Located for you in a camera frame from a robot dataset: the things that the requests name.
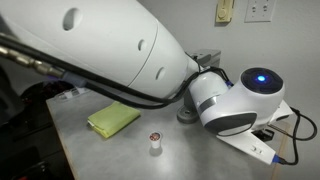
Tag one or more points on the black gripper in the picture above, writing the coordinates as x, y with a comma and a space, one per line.
264, 134

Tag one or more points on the white coffee pod cup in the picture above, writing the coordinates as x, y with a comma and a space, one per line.
155, 139

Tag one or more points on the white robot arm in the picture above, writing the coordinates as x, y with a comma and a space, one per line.
119, 49

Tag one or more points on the grey pod coffee maker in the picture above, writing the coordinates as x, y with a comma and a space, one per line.
187, 113

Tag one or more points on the folded yellow-green cloth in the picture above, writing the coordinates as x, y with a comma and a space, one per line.
113, 118

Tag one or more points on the white wall switch plate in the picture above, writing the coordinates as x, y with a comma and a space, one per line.
259, 11

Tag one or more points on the beige wall thermostat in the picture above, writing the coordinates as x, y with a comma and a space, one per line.
224, 11

